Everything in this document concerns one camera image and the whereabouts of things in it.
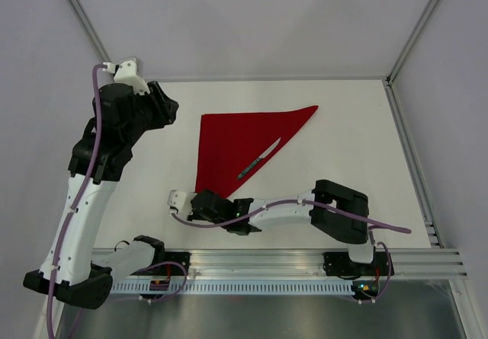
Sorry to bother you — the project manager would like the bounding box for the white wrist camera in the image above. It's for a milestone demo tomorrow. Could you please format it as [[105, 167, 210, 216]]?
[[103, 56, 149, 95], [167, 190, 197, 218]]

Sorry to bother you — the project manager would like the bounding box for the purple cable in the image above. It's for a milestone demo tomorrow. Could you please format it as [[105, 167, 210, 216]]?
[[46, 62, 188, 339], [170, 198, 413, 305]]

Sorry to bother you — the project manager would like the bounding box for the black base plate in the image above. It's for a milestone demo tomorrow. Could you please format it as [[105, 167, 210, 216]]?
[[151, 251, 191, 277], [323, 251, 394, 279]]

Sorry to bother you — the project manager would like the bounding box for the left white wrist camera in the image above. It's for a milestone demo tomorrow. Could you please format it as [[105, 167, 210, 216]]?
[[103, 56, 149, 95]]

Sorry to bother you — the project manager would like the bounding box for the aluminium frame post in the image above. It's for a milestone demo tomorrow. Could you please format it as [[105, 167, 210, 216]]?
[[387, 0, 458, 85], [66, 0, 114, 62]]

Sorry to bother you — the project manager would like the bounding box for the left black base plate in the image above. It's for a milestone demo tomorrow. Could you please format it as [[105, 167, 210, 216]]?
[[151, 251, 191, 277]]

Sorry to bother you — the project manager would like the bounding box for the green handled knife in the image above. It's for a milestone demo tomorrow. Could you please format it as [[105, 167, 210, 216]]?
[[237, 138, 281, 180]]

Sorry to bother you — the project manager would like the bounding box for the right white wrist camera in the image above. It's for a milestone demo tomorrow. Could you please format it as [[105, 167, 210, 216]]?
[[167, 190, 197, 218]]

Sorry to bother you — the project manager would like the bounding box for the aluminium front rail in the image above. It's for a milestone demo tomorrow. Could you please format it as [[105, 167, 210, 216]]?
[[89, 248, 469, 279]]

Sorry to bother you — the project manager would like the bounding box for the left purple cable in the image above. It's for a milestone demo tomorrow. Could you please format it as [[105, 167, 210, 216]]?
[[46, 62, 188, 339]]

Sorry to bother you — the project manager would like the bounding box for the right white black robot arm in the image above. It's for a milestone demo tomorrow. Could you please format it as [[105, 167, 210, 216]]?
[[187, 180, 376, 274]]

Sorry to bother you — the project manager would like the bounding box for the left aluminium frame post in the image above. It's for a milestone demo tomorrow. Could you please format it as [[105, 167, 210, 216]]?
[[66, 0, 114, 62]]

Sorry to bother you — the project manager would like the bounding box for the right aluminium frame post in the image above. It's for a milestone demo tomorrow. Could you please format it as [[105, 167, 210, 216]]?
[[387, 0, 458, 85]]

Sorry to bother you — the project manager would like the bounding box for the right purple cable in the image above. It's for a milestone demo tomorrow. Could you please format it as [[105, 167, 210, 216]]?
[[170, 198, 413, 305]]

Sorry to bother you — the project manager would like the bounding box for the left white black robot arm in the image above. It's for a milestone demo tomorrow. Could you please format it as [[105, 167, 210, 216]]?
[[23, 81, 178, 309]]

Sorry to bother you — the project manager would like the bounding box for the red cloth napkin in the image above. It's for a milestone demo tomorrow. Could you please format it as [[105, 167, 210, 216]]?
[[194, 105, 319, 198]]

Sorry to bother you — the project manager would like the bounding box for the white slotted cable duct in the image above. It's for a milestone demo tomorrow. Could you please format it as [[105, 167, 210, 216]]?
[[111, 278, 354, 296]]

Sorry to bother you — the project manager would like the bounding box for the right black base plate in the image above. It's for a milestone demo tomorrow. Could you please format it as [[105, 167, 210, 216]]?
[[323, 251, 394, 279]]

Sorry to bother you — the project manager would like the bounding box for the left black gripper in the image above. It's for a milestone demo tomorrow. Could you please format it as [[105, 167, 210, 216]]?
[[123, 81, 179, 146]]

